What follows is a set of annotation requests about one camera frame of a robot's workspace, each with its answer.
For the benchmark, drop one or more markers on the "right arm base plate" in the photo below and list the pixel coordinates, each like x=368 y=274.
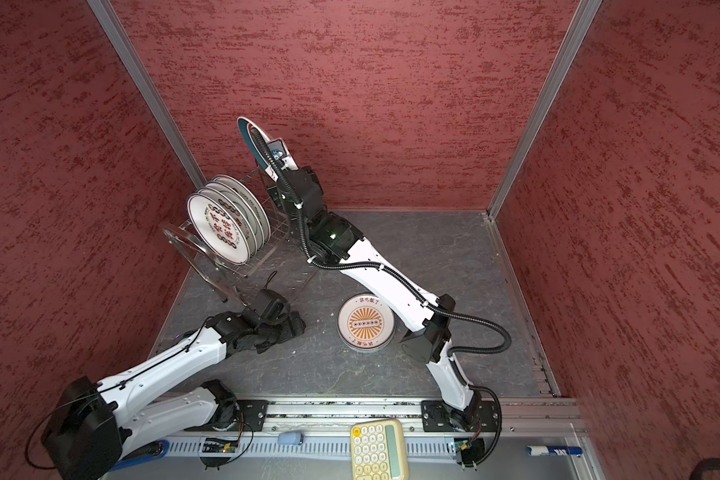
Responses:
x=438 y=417

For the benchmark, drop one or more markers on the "front white plate red pattern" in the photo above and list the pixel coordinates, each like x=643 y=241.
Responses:
x=218 y=229

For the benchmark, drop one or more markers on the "left corner aluminium post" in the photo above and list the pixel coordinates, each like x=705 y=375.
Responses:
x=114 y=30

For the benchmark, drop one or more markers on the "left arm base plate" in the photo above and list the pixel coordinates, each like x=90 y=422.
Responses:
x=244 y=413

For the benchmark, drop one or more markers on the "green band red ring plate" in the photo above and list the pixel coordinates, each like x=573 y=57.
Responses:
x=256 y=140

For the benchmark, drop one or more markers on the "right small circuit board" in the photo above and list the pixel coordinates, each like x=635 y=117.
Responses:
x=468 y=452

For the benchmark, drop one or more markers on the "left small circuit board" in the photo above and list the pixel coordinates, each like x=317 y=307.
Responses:
x=216 y=446

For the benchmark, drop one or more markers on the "white plate in rack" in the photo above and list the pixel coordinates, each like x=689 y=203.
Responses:
x=247 y=195

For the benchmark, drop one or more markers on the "small circuit board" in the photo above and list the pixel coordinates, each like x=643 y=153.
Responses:
x=216 y=446
x=468 y=452

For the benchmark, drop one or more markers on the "blue black tool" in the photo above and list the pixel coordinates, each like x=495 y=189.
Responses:
x=150 y=452

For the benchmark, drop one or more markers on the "blue white marker pen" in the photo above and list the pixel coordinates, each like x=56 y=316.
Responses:
x=554 y=451

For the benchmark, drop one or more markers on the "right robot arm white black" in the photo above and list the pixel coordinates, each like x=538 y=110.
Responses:
x=332 y=243

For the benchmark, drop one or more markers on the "light blue eraser block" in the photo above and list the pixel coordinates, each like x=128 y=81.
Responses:
x=292 y=438

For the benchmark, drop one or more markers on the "stainless steel dish rack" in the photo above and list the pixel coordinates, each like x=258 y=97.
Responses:
x=271 y=265

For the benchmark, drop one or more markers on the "yellow calculator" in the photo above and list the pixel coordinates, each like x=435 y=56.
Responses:
x=378 y=451

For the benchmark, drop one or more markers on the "aluminium rail frame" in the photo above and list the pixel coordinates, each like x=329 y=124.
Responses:
x=326 y=424

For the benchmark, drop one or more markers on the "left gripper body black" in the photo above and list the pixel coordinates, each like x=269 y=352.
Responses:
x=278 y=332

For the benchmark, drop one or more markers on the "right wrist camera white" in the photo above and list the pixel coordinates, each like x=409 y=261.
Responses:
x=281 y=154

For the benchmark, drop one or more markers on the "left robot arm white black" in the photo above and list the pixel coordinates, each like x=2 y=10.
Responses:
x=97 y=424

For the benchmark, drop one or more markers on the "corner aluminium post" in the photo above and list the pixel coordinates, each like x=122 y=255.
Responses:
x=114 y=30
x=578 y=28

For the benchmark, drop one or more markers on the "right corner aluminium post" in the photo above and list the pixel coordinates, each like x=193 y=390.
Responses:
x=578 y=28

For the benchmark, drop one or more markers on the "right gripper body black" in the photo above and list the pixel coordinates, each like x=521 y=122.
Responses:
x=284 y=194

